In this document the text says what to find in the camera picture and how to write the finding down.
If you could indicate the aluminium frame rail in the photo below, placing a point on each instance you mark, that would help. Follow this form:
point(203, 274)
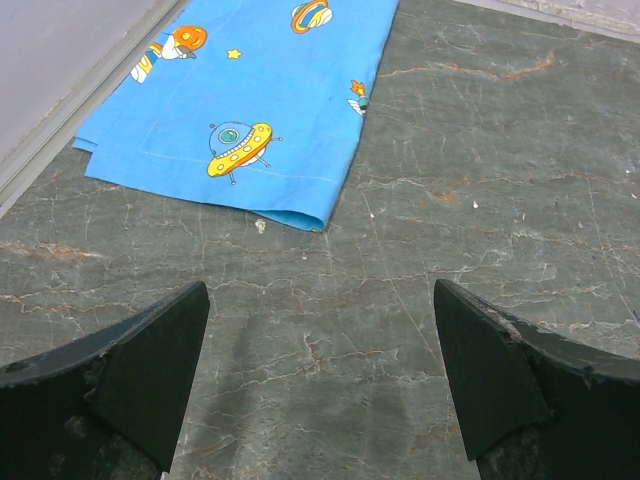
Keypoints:
point(59, 61)

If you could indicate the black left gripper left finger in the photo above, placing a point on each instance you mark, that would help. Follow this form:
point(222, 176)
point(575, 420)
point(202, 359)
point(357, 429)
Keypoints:
point(107, 406)

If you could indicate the blue space-print cloth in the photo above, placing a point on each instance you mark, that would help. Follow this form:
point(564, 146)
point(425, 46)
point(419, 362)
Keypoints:
point(255, 105)

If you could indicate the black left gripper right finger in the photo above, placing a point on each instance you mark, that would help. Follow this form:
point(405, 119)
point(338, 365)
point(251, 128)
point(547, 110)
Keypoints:
point(533, 404)

